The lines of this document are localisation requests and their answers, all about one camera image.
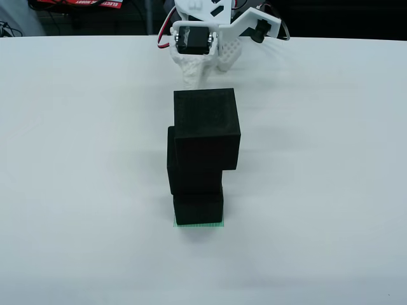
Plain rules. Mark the black cube block with seams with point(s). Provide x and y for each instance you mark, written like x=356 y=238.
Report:
x=206 y=127

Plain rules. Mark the smooth black cube block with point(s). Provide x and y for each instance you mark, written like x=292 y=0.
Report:
x=198 y=209
x=190 y=181

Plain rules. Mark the white perforated base block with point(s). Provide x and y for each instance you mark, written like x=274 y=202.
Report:
x=230 y=54

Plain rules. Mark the red printed sign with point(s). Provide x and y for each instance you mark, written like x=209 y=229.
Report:
x=79 y=3

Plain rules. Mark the green striped square marker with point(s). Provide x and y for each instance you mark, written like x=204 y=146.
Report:
x=200 y=225

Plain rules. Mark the wrist camera on white bracket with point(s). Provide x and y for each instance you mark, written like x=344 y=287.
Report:
x=254 y=23

